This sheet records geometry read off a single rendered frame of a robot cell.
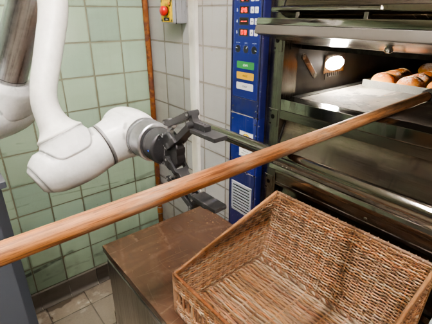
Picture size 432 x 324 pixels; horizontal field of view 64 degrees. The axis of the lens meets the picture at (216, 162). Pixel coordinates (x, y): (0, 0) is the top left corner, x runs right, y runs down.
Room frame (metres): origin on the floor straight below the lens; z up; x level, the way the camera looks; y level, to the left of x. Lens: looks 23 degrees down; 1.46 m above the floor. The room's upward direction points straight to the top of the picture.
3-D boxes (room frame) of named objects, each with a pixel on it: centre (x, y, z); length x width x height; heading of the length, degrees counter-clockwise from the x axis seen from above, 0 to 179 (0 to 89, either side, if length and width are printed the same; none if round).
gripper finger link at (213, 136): (0.57, 0.01, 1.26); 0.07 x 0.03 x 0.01; 40
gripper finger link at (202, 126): (0.59, 0.03, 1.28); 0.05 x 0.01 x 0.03; 40
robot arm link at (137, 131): (0.73, 0.15, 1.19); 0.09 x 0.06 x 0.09; 130
